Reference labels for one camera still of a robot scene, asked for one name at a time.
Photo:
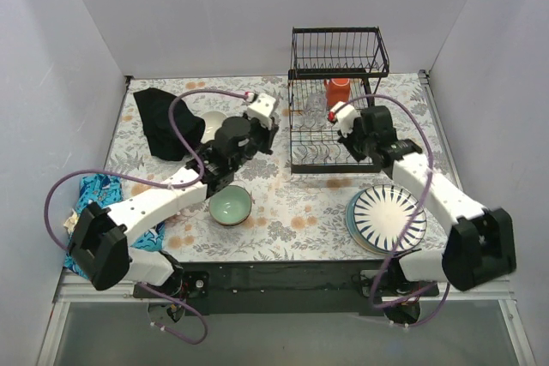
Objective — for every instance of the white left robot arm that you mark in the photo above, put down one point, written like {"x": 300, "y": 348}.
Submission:
{"x": 103, "y": 240}

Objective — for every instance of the blue patterned cloth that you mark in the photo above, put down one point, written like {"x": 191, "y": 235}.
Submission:
{"x": 106, "y": 190}

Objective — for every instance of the black cloth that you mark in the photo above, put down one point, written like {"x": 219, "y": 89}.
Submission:
{"x": 153, "y": 105}

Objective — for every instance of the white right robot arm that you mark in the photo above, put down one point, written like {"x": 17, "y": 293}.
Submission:
{"x": 480, "y": 243}

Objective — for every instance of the clear faceted glass tumbler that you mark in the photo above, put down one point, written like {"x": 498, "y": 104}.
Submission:
{"x": 315, "y": 107}

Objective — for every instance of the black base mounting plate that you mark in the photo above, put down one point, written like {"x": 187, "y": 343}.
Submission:
{"x": 280, "y": 287}

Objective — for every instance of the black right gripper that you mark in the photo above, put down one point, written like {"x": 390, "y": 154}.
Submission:
{"x": 349, "y": 141}

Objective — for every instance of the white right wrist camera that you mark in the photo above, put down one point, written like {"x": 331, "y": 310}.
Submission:
{"x": 343, "y": 115}

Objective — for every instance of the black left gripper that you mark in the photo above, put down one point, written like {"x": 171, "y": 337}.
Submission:
{"x": 266, "y": 134}

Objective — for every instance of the orange ceramic mug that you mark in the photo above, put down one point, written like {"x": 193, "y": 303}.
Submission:
{"x": 337, "y": 90}

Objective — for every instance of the green celadon bowl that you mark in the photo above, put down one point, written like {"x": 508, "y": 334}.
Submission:
{"x": 231, "y": 206}

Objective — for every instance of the black wire dish rack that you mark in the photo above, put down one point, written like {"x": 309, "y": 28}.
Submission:
{"x": 329, "y": 66}

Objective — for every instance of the floral table mat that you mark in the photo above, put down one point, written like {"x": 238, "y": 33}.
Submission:
{"x": 293, "y": 217}

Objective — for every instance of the blue striped white plate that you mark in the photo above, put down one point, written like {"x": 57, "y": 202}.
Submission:
{"x": 397, "y": 207}

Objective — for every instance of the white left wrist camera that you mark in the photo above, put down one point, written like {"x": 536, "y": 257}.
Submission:
{"x": 262, "y": 109}

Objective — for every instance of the white bowl stack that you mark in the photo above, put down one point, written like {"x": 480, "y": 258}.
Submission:
{"x": 213, "y": 121}

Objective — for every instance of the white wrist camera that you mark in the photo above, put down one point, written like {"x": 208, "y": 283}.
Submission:
{"x": 262, "y": 109}
{"x": 343, "y": 115}

